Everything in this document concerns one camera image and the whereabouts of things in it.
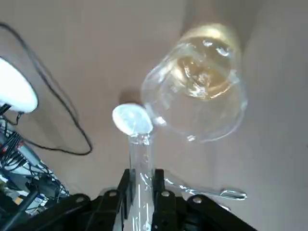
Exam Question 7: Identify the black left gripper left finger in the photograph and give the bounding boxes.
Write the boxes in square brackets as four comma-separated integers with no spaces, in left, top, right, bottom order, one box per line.
[14,168,136,231]

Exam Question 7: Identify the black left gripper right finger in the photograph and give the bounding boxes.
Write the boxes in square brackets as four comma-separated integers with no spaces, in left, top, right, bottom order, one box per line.
[151,169,259,231]

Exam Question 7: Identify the clear glass test tube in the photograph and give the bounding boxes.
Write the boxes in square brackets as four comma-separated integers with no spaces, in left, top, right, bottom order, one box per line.
[128,133,156,231]

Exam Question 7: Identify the metal crucible tongs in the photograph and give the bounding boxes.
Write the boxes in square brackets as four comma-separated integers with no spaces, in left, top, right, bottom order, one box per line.
[165,177,248,201]

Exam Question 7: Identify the small white dish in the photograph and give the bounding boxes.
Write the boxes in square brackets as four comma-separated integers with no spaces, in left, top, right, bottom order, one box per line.
[112,103,154,136]

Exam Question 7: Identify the glass beaker with yellow liquid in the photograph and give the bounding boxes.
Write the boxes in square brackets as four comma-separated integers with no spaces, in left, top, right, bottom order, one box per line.
[140,22,249,144]

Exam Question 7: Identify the white desk lamp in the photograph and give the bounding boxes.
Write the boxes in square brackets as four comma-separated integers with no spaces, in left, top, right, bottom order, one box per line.
[0,56,39,114]

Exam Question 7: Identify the black lamp cable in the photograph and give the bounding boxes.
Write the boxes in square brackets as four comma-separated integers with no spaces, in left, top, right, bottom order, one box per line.
[0,22,93,156]

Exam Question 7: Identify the tangle of desk cables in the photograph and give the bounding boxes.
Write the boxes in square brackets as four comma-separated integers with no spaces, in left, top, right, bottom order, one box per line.
[0,103,71,217]

